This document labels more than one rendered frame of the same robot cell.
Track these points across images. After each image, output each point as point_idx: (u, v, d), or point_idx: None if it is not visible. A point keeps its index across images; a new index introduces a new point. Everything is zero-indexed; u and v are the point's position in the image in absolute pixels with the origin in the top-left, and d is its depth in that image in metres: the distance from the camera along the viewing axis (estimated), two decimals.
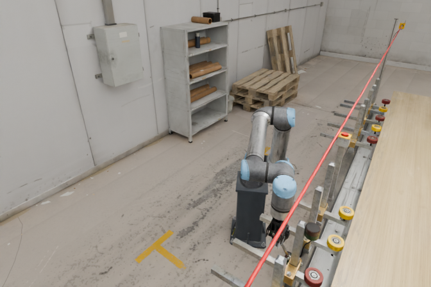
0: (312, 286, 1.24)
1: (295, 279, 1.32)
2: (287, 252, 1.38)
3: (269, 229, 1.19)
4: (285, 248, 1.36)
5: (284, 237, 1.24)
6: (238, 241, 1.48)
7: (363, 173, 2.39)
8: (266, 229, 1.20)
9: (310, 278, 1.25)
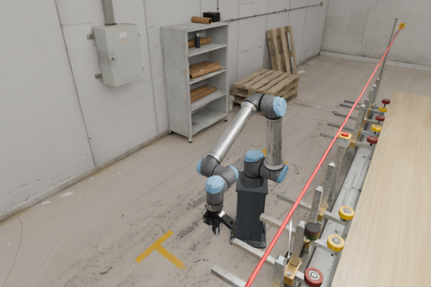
0: (312, 286, 1.24)
1: (295, 279, 1.32)
2: (290, 248, 1.42)
3: None
4: (290, 239, 1.43)
5: (213, 229, 1.51)
6: (238, 241, 1.48)
7: (363, 173, 2.39)
8: None
9: (310, 278, 1.25)
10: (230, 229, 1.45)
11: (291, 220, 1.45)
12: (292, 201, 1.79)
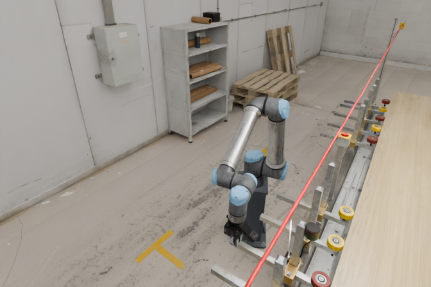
0: None
1: (302, 283, 1.30)
2: (290, 248, 1.42)
3: None
4: (290, 239, 1.43)
5: None
6: (243, 243, 1.46)
7: (363, 173, 2.39)
8: None
9: (317, 282, 1.23)
10: (253, 241, 1.38)
11: (291, 220, 1.45)
12: (292, 201, 1.79)
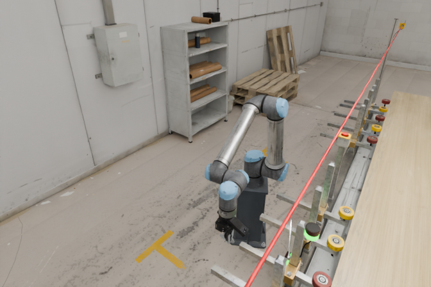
0: None
1: (304, 284, 1.30)
2: (290, 248, 1.42)
3: None
4: (290, 239, 1.43)
5: (225, 236, 1.47)
6: (244, 244, 1.46)
7: (363, 173, 2.39)
8: None
9: (318, 282, 1.23)
10: (243, 236, 1.41)
11: (291, 220, 1.45)
12: (292, 201, 1.79)
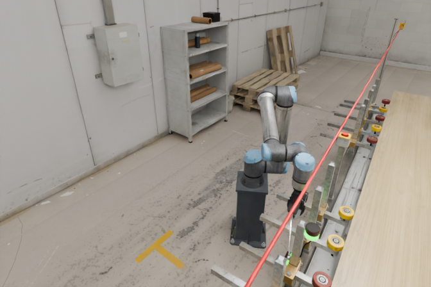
0: None
1: (304, 284, 1.30)
2: (290, 248, 1.42)
3: (306, 192, 1.45)
4: (290, 239, 1.43)
5: None
6: (244, 244, 1.46)
7: (363, 173, 2.39)
8: (308, 193, 1.45)
9: (318, 282, 1.23)
10: (287, 211, 1.37)
11: (291, 220, 1.45)
12: None
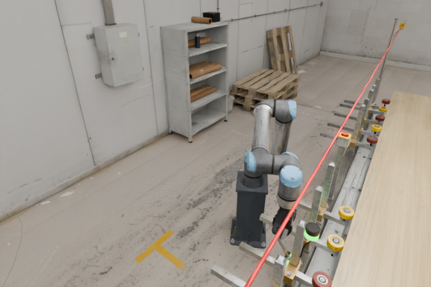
0: None
1: (304, 284, 1.30)
2: (287, 253, 1.38)
3: None
4: (285, 248, 1.36)
5: None
6: (244, 244, 1.46)
7: (363, 173, 2.39)
8: (296, 211, 1.29)
9: (318, 282, 1.23)
10: (272, 231, 1.20)
11: (278, 241, 1.31)
12: None
